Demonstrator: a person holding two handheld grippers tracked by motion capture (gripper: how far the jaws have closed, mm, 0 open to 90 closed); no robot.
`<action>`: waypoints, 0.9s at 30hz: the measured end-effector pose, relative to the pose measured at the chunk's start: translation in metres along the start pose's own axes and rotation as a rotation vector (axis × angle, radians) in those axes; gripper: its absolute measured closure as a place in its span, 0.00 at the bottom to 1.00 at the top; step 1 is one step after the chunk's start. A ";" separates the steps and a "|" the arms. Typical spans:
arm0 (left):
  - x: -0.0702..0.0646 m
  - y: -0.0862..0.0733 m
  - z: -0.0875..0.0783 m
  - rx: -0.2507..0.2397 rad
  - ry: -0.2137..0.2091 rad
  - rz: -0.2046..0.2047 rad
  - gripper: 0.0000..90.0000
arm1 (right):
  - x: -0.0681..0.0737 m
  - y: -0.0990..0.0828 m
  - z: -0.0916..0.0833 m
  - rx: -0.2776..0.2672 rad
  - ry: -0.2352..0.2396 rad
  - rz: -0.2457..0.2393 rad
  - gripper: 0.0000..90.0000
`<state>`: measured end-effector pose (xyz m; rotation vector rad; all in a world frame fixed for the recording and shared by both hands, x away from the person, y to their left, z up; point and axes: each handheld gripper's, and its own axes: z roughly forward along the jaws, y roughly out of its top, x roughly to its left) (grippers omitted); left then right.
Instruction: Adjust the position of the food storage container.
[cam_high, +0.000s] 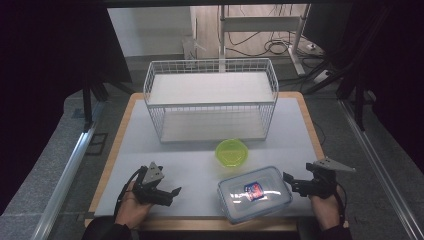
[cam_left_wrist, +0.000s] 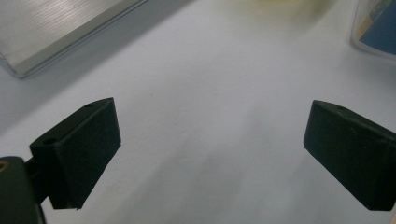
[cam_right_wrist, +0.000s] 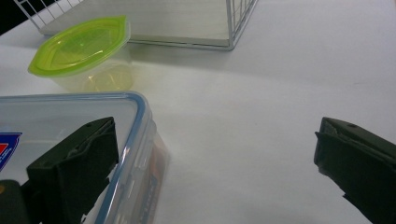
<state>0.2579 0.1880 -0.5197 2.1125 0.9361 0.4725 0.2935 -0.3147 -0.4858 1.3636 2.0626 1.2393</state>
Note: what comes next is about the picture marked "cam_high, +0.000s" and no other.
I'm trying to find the white table mat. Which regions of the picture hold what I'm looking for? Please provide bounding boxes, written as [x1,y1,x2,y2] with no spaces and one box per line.
[94,97,322,221]

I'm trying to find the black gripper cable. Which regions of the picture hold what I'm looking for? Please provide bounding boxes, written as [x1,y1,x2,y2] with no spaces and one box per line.
[113,165,148,222]
[333,188,348,228]

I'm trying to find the person's right hand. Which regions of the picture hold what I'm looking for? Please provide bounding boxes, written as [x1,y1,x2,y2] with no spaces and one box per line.
[308,185,345,232]

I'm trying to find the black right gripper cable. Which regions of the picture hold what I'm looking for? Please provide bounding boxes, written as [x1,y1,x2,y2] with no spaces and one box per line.
[333,188,348,228]

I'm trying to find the black metal stand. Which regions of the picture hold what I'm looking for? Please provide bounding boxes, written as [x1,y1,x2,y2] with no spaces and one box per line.
[336,79,368,132]
[81,78,109,133]

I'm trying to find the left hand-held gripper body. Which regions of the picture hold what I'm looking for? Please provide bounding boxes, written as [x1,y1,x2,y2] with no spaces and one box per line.
[132,161,167,206]

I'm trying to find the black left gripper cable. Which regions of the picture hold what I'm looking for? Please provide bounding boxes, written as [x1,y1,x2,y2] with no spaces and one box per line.
[113,165,148,222]

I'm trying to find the green round lidded container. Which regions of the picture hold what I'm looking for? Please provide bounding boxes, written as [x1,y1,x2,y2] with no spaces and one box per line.
[214,138,250,168]

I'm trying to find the black floor cables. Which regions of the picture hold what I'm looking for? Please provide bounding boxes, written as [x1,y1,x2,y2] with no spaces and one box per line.
[226,31,326,61]

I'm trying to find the aluminium rail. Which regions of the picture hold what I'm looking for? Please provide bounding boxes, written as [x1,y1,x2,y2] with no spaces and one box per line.
[30,101,104,240]
[337,99,424,240]

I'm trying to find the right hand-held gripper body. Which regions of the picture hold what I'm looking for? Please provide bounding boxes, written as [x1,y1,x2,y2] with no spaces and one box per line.
[304,156,357,200]

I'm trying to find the person's left hand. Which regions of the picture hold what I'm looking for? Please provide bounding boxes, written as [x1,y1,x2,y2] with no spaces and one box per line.
[114,181,155,231]

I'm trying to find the white wire two-tier rack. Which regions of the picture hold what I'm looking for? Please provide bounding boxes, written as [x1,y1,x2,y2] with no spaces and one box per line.
[143,58,280,144]

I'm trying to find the white power strip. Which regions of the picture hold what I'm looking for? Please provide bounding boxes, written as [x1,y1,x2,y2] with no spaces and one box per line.
[313,69,333,84]

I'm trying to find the white metal desk frame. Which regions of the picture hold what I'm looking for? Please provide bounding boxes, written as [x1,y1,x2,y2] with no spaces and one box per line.
[218,3,312,77]

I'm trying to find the clear rectangular food container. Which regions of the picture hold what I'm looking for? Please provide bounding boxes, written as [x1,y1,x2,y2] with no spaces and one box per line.
[217,165,294,225]

